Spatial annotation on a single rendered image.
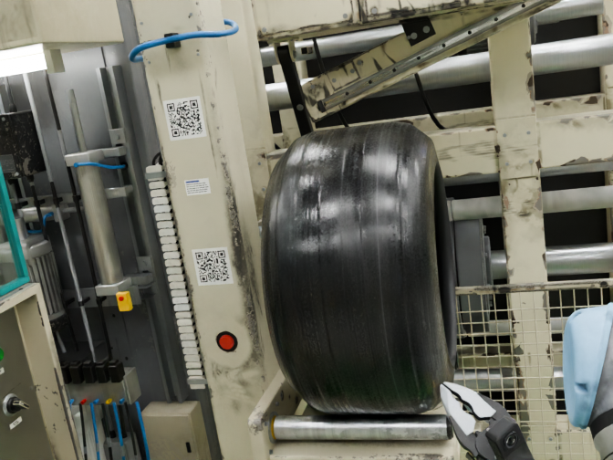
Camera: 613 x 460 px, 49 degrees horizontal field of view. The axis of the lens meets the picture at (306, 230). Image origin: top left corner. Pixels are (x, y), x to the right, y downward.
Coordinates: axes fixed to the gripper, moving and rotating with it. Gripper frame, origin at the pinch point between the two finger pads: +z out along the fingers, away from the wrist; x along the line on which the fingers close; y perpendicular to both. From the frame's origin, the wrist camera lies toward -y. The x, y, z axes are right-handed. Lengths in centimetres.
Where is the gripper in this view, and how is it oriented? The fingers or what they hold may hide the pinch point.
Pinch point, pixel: (447, 388)
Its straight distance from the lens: 115.9
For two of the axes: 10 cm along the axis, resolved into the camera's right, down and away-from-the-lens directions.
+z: -5.9, -6.3, 5.0
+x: 8.0, -5.4, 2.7
